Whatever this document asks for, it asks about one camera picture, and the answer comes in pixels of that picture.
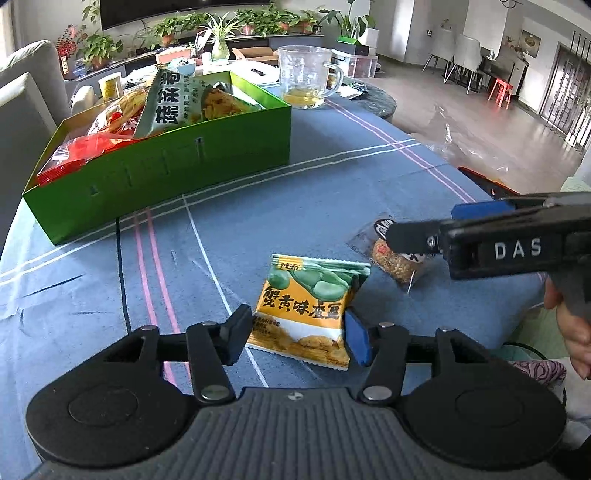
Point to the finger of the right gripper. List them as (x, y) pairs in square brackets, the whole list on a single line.
[(481, 209), (415, 237)]

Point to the clear round nut cake packet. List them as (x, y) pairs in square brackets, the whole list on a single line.
[(370, 243)]

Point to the spider plant in vase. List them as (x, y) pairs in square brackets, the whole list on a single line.
[(218, 28)]

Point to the black wall television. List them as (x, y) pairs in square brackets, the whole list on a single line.
[(117, 12)]

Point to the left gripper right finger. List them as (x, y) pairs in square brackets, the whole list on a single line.
[(386, 349)]

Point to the orange green bean snack bag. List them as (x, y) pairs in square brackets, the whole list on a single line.
[(300, 312)]

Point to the red stool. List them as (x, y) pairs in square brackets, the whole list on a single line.
[(502, 92)]

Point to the red flower decoration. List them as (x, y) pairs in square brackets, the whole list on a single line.
[(68, 45)]

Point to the red yellow snack bag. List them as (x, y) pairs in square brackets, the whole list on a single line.
[(112, 128)]

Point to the green cardboard box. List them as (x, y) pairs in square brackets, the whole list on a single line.
[(160, 168)]

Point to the white dining chair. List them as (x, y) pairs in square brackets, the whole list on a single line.
[(467, 56)]

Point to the gold can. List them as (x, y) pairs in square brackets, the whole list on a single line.
[(111, 87)]

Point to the grey sofa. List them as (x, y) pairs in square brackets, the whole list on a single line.
[(33, 104)]

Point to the blue striped tablecloth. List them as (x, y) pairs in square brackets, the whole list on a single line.
[(198, 257)]

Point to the dark round coffee table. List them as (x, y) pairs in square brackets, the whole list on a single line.
[(358, 95)]

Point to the green vegetable ring snack bag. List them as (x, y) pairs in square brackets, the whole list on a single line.
[(176, 100)]

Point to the glass mug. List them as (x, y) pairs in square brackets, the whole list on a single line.
[(307, 75)]

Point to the person right hand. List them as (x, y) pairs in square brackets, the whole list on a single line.
[(574, 330)]

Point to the brown cardboard box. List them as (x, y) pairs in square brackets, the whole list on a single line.
[(264, 55)]

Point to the white round table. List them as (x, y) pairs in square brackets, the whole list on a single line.
[(185, 70)]

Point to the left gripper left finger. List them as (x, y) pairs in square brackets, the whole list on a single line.
[(207, 348)]

